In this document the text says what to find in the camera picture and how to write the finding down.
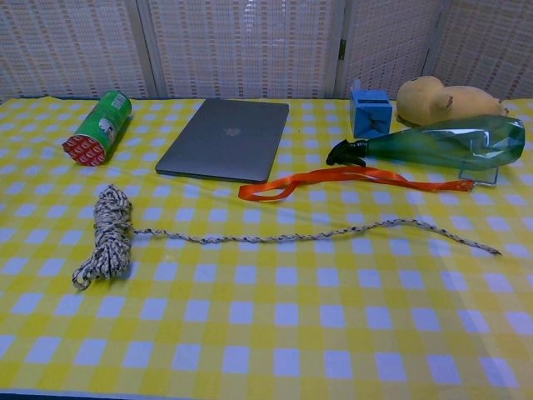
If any grey closed laptop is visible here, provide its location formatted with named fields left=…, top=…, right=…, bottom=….
left=154, top=97, right=291, bottom=185

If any yellow plush toy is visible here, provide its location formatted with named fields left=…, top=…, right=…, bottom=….
left=395, top=76, right=510, bottom=127

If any speckled white rope bundle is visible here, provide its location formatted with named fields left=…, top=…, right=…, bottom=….
left=71, top=182, right=503, bottom=292

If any green spray bottle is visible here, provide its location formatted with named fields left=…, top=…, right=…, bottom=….
left=326, top=115, right=526, bottom=171

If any blue cardboard box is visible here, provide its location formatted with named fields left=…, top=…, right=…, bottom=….
left=348, top=78, right=395, bottom=138

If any green chip can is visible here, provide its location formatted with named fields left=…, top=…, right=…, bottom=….
left=61, top=90, right=133, bottom=168

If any orange lanyard strap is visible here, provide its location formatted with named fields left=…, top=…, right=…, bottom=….
left=237, top=166, right=476, bottom=204

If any clear card holder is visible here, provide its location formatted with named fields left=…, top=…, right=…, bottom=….
left=456, top=165, right=499, bottom=188

